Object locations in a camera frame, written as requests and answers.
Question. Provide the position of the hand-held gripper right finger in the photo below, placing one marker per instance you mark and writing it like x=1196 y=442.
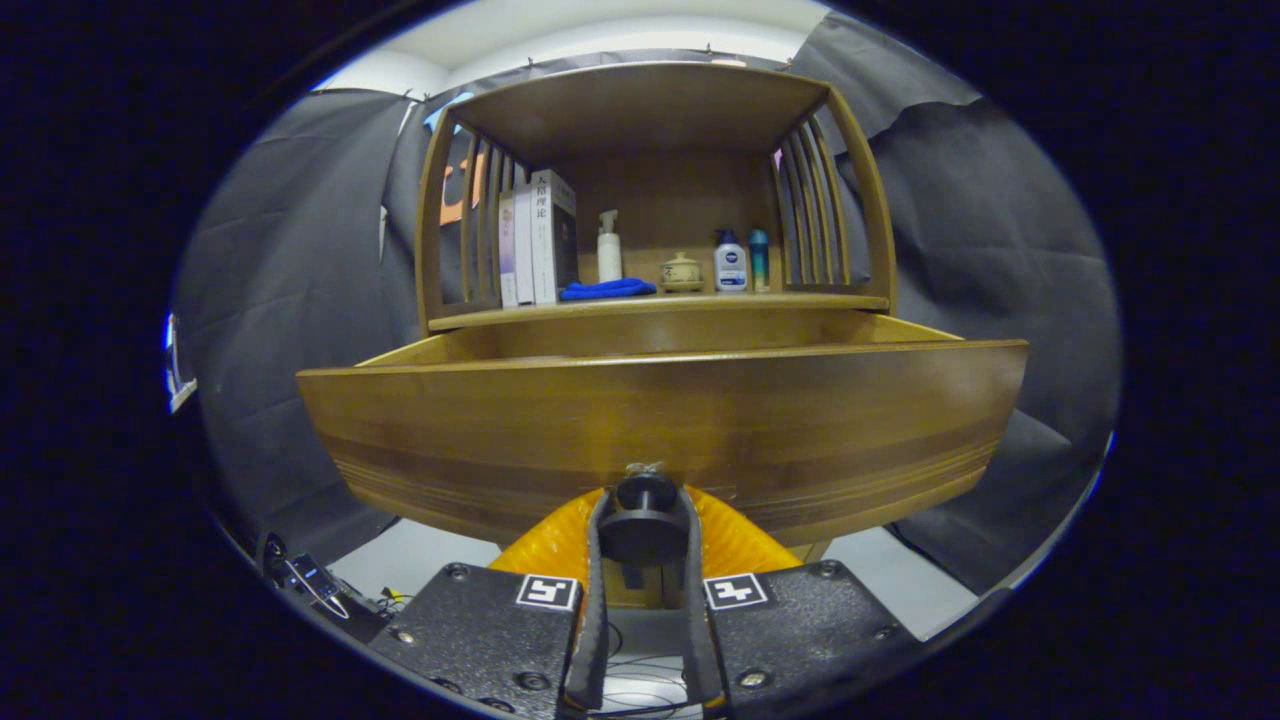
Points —
x=697 y=620

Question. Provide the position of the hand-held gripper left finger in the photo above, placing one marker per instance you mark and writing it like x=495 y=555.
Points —
x=595 y=620

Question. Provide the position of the wooden drawer with black knob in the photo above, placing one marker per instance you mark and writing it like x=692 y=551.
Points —
x=660 y=420

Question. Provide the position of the wooden countertop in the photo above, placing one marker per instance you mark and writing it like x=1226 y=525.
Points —
x=700 y=303

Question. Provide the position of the wooden cabinet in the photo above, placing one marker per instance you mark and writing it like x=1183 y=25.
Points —
x=640 y=110

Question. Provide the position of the black electronic device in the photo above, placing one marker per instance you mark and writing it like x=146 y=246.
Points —
x=310 y=580

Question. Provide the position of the folded blue cloth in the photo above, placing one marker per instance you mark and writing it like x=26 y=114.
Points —
x=605 y=290

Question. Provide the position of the beige ceramic lidded cup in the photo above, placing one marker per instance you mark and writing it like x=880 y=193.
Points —
x=682 y=272

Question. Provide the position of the white lotion bottle blue cap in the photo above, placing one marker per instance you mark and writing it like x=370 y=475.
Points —
x=730 y=268

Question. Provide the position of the white pump bottle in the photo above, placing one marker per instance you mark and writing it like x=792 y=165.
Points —
x=609 y=258

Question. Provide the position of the teal bottle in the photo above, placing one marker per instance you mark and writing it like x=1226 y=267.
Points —
x=759 y=262

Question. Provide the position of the thin purple white book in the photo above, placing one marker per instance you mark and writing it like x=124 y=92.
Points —
x=506 y=255

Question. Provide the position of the thick dark book white spine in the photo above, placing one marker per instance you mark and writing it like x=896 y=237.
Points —
x=560 y=235

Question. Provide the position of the black backdrop cloth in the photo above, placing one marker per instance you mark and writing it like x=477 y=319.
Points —
x=1000 y=250

